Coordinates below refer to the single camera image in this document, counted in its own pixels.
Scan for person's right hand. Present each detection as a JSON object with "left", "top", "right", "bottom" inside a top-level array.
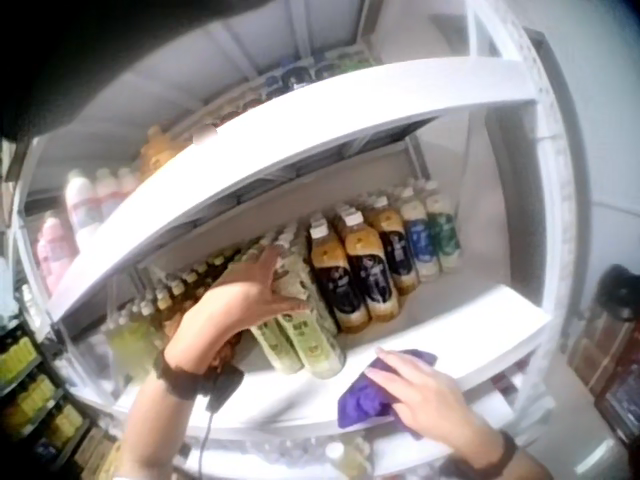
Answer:
[{"left": 364, "top": 347, "right": 504, "bottom": 461}]

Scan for person's left hand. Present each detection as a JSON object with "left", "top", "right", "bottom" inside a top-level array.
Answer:
[{"left": 164, "top": 243, "right": 312, "bottom": 372}]

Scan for pale green label bottle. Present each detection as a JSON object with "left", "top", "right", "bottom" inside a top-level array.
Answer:
[
  {"left": 272, "top": 243, "right": 347, "bottom": 380},
  {"left": 248, "top": 312, "right": 306, "bottom": 376}
]

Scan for purple cleaning cloth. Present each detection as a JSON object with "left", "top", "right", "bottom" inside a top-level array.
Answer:
[{"left": 337, "top": 348, "right": 440, "bottom": 442}]

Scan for black wrist band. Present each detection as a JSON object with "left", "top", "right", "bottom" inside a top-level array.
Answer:
[
  {"left": 151, "top": 348, "right": 246, "bottom": 413},
  {"left": 447, "top": 428, "right": 521, "bottom": 477}
]

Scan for row of small yellow-brown bottles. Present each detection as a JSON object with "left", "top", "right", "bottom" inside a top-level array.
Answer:
[{"left": 99, "top": 234, "right": 266, "bottom": 364}]

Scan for pale yellow bottle white cap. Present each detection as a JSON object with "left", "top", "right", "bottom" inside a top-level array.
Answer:
[{"left": 324, "top": 434, "right": 376, "bottom": 480}]

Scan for group of amber black-label bottles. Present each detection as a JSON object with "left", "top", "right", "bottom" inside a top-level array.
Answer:
[{"left": 305, "top": 192, "right": 422, "bottom": 335}]

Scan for white bottle blue label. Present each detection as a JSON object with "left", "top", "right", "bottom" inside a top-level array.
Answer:
[{"left": 399, "top": 187, "right": 442, "bottom": 282}]

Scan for white bottle green label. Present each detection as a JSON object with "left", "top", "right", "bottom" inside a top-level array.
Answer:
[{"left": 423, "top": 180, "right": 462, "bottom": 274}]

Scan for group of pink white bottles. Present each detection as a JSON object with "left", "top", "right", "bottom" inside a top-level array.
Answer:
[{"left": 33, "top": 167, "right": 144, "bottom": 296}]

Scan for amber bear-shaped bottles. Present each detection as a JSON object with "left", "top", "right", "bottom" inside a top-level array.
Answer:
[{"left": 135, "top": 124, "right": 194, "bottom": 182}]

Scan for dark shelf with yellow bottles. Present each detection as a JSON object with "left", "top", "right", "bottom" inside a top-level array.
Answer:
[{"left": 0, "top": 319, "right": 94, "bottom": 464}]

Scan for white metal shelf rack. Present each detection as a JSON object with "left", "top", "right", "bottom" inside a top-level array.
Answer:
[{"left": 9, "top": 0, "right": 586, "bottom": 480}]

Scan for row of dark capped bottles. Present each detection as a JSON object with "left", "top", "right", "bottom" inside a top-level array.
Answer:
[{"left": 262, "top": 53, "right": 377, "bottom": 99}]

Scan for black cable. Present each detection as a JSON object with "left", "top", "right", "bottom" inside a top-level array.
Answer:
[{"left": 192, "top": 404, "right": 222, "bottom": 480}]

